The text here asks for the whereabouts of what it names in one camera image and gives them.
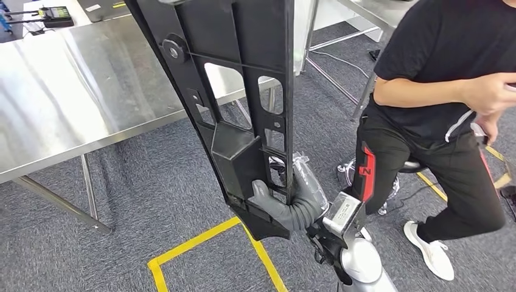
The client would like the black plastic panel part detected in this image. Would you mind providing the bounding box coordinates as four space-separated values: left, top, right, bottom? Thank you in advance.
125 0 295 242

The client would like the stainless steel workbench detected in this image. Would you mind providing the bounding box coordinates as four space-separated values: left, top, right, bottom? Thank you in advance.
0 14 283 235

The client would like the yellow floor tape square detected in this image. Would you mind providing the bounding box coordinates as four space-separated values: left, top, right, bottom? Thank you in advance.
147 217 289 292

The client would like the white partition board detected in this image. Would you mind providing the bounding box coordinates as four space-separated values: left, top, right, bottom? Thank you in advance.
292 0 315 76

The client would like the chrome stool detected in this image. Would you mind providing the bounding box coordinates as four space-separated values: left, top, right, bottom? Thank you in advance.
338 158 428 217

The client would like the stainless steel table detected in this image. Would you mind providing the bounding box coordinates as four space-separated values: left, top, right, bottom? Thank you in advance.
302 0 420 122

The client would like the yellow floor tape line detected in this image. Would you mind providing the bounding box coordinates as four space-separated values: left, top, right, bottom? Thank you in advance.
415 145 516 203

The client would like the person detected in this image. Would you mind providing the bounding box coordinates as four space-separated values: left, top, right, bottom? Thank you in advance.
352 0 516 282

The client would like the white desk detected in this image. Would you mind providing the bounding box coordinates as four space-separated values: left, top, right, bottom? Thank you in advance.
22 0 122 37

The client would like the black remote controller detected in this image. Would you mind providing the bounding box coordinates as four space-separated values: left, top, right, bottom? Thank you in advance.
4 5 75 29

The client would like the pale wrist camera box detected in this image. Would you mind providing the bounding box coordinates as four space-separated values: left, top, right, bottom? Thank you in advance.
322 191 367 238

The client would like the grey floor cable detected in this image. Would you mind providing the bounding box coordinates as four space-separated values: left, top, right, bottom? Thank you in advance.
310 50 372 79

